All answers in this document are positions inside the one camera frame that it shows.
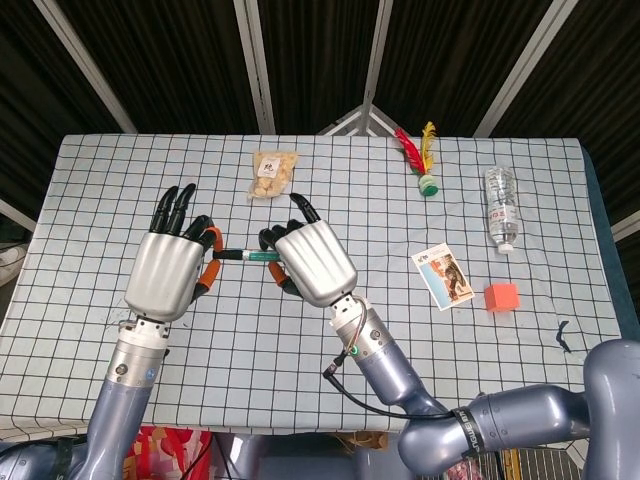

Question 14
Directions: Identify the red yellow feather shuttlecock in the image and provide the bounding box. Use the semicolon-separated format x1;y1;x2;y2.
393;120;440;198

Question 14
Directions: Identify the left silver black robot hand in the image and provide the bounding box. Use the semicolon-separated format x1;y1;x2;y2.
123;183;224;321

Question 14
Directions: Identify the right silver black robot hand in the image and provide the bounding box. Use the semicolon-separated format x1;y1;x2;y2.
258;192;359;309

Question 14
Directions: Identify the white metal partition post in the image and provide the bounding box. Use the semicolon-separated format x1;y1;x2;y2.
32;0;139;135
472;0;572;137
232;0;277;135
610;209;640;242
358;0;396;112
0;198;37;232

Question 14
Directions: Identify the grey plastic chair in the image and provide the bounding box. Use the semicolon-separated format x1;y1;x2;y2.
212;432;412;480

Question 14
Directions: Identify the white rounded object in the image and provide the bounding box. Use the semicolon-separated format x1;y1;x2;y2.
0;244;27;270

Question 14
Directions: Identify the black printed arm strap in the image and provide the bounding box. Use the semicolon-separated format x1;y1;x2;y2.
451;407;482;459

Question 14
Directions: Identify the orange foam cube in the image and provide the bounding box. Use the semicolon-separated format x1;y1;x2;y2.
483;283;521;314

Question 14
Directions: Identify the white black checkered tablecloth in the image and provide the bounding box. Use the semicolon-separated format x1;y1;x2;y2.
0;132;624;441

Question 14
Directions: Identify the light wooden piece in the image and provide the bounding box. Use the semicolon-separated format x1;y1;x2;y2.
333;432;389;452

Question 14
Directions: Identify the white metal partition foot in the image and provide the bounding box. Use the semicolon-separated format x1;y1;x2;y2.
317;103;401;137

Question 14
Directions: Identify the red patterned shopping bag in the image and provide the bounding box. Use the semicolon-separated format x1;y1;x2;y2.
123;425;214;480

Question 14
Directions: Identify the clear bag of beige snacks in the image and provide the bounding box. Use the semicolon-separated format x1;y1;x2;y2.
247;150;300;202

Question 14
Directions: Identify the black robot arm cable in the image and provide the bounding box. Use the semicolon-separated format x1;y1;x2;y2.
322;352;451;420

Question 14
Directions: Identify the blue table underlay cloth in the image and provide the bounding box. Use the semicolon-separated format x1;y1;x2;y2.
579;142;629;341

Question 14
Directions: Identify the clear plastic water bottle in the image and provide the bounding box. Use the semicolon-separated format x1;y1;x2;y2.
483;167;521;255

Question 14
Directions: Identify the printed picture card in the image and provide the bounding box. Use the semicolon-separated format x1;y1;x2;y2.
411;243;475;312

